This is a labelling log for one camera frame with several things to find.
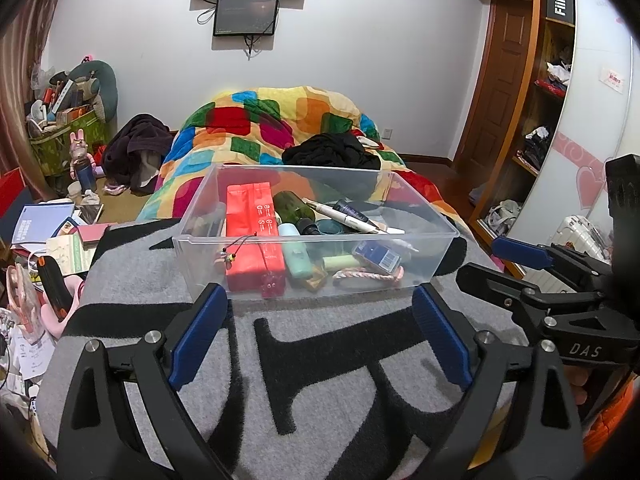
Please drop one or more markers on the black box white lettering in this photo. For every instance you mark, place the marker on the black box white lettering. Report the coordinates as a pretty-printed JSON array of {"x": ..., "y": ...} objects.
[{"x": 560, "y": 5}]

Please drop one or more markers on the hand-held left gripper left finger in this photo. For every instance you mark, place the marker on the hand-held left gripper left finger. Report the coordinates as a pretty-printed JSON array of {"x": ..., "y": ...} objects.
[{"x": 195, "y": 330}]

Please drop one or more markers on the colourful patchwork blanket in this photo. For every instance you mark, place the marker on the colourful patchwork blanket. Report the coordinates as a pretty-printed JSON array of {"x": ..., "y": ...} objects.
[{"x": 235, "y": 125}]

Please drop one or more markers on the red box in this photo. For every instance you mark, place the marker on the red box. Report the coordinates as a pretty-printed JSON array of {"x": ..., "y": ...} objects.
[{"x": 10, "y": 190}]

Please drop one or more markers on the white pen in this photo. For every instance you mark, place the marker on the white pen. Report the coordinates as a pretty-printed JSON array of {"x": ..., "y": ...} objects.
[{"x": 345, "y": 220}]

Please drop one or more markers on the green white book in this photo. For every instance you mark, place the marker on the green white book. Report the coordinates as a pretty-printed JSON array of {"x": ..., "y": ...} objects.
[{"x": 70, "y": 255}]

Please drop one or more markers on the dark green bottle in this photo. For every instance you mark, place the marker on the dark green bottle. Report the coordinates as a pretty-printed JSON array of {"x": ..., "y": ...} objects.
[{"x": 290, "y": 205}]

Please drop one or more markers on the mint green bottle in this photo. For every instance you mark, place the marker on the mint green bottle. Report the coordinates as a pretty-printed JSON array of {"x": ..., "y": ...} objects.
[{"x": 295, "y": 255}]

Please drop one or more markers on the blue box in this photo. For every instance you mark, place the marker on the blue box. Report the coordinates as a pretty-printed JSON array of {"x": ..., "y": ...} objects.
[{"x": 375, "y": 255}]

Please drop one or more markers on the dark purple clothes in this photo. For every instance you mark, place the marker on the dark purple clothes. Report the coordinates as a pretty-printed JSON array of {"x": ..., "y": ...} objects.
[{"x": 140, "y": 135}]

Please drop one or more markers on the small white bottle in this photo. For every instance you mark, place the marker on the small white bottle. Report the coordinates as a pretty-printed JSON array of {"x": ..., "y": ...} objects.
[{"x": 400, "y": 246}]

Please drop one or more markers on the light green small tube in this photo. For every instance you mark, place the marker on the light green small tube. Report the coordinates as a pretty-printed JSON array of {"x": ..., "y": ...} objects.
[{"x": 340, "y": 261}]

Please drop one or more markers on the grey neck pillow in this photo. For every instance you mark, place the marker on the grey neck pillow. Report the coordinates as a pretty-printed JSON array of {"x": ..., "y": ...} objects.
[{"x": 105, "y": 80}]

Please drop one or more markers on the blue notebook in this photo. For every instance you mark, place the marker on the blue notebook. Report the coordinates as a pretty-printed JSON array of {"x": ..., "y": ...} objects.
[{"x": 35, "y": 225}]

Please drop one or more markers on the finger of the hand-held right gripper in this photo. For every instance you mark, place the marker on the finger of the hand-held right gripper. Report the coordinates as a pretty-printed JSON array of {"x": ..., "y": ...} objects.
[
  {"x": 520, "y": 252},
  {"x": 500, "y": 285}
]

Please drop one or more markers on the white bag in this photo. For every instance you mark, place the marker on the white bag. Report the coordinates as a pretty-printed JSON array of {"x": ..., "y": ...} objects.
[{"x": 502, "y": 215}]

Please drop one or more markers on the small yellow packet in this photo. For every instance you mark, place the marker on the small yellow packet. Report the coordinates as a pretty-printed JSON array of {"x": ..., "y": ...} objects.
[{"x": 316, "y": 280}]

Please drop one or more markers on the pink flat box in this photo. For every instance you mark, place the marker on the pink flat box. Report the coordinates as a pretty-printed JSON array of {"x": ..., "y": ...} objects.
[{"x": 92, "y": 234}]

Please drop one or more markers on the small black wall monitor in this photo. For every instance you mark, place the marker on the small black wall monitor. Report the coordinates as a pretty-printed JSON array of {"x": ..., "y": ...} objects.
[{"x": 245, "y": 15}]

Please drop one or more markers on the black clothing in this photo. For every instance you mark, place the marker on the black clothing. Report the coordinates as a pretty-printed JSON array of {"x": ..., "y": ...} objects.
[{"x": 330, "y": 152}]

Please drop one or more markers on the brown wooden door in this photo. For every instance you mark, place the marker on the brown wooden door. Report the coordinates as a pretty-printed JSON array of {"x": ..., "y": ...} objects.
[{"x": 505, "y": 85}]

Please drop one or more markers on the white papers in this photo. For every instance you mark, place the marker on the white papers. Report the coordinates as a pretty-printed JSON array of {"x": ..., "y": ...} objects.
[{"x": 30, "y": 355}]

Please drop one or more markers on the white ribbed suitcase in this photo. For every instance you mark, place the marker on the white ribbed suitcase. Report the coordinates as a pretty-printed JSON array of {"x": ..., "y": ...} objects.
[{"x": 575, "y": 235}]

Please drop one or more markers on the teal round container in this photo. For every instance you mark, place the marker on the teal round container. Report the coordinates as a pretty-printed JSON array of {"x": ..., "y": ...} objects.
[{"x": 330, "y": 227}]

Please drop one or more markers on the pink plush item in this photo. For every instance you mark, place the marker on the pink plush item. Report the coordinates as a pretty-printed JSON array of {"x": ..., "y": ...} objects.
[{"x": 52, "y": 327}]

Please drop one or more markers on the clear plastic storage bin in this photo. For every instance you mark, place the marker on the clear plastic storage bin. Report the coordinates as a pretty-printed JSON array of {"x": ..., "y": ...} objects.
[{"x": 200, "y": 260}]

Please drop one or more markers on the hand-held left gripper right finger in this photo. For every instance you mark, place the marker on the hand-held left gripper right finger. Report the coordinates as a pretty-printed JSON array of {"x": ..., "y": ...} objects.
[{"x": 442, "y": 335}]

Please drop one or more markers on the wooden wardrobe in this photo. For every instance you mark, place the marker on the wooden wardrobe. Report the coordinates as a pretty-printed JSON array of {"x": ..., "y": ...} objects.
[{"x": 595, "y": 110}]

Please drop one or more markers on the green basket with clutter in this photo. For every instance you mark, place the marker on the green basket with clutter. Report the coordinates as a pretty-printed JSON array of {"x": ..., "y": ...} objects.
[{"x": 55, "y": 155}]

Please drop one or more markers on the brown striped curtain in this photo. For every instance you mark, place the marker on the brown striped curtain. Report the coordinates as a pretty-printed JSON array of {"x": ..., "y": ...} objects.
[{"x": 15, "y": 85}]

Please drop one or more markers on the grey black patterned blanket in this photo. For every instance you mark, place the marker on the grey black patterned blanket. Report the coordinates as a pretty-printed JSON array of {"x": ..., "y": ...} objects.
[{"x": 320, "y": 360}]

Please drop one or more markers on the red pouch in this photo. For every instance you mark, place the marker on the red pouch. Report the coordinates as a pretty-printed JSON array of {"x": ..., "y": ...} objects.
[{"x": 250, "y": 270}]

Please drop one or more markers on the pink bunny toy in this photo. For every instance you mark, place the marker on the pink bunny toy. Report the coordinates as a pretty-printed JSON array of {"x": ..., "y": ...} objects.
[{"x": 82, "y": 155}]

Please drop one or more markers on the person's right hand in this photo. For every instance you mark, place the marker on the person's right hand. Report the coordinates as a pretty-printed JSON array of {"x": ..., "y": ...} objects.
[{"x": 577, "y": 385}]

